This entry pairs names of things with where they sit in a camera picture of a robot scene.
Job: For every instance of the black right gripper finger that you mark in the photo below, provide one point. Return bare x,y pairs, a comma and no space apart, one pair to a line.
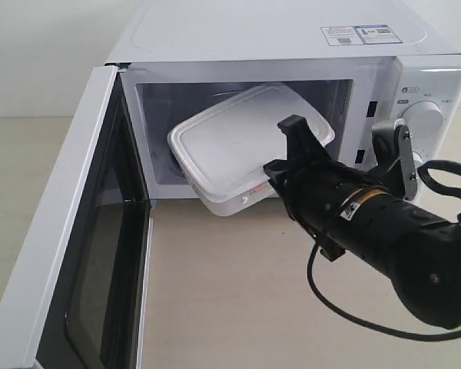
277,173
303,148

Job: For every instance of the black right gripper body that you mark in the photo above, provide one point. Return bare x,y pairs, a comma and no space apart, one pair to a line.
341,209

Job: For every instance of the white plastic food container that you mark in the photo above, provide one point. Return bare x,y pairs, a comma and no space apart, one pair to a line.
223,149

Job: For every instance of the white microwave door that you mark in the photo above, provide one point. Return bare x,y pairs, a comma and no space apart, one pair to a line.
77,294

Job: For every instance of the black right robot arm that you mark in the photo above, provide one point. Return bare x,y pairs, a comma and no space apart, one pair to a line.
395,217

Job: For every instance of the white microwave oven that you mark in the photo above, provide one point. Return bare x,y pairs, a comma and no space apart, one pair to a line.
179,53

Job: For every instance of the white lower microwave knob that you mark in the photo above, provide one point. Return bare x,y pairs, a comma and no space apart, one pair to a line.
418,159

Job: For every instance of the white microwave knob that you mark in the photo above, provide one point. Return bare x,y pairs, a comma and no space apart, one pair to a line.
418,159
423,118

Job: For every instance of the white upper microwave knob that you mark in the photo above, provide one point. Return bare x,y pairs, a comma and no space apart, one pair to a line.
423,118

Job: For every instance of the blue white label sticker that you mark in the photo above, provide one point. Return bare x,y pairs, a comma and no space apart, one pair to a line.
360,35

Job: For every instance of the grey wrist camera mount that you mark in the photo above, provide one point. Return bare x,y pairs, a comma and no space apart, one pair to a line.
395,168

